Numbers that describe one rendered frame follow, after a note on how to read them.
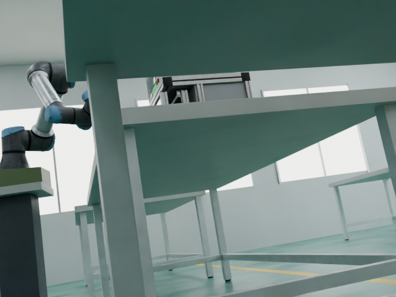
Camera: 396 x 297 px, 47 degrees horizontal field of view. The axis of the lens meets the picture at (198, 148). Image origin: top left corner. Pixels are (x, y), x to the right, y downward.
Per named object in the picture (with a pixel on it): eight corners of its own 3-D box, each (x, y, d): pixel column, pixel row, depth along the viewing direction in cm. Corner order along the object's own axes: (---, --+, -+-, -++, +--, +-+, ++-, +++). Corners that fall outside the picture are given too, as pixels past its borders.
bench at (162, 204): (84, 303, 347) (73, 205, 361) (82, 286, 522) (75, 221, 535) (219, 276, 378) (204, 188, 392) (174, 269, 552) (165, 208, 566)
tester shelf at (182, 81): (163, 86, 211) (162, 77, 211) (143, 125, 275) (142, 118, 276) (250, 80, 223) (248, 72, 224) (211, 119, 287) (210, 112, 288)
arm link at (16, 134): (-2, 153, 238) (-3, 128, 240) (24, 154, 247) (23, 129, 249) (5, 149, 229) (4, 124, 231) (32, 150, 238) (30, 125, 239)
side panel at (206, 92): (207, 149, 209) (196, 83, 215) (205, 151, 212) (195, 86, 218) (262, 143, 217) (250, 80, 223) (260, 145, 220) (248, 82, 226)
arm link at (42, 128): (19, 141, 249) (45, 56, 222) (46, 142, 258) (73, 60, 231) (25, 156, 242) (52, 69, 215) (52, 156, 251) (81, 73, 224)
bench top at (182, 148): (104, 126, 122) (102, 109, 123) (87, 206, 330) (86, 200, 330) (411, 99, 150) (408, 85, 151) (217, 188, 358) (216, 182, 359)
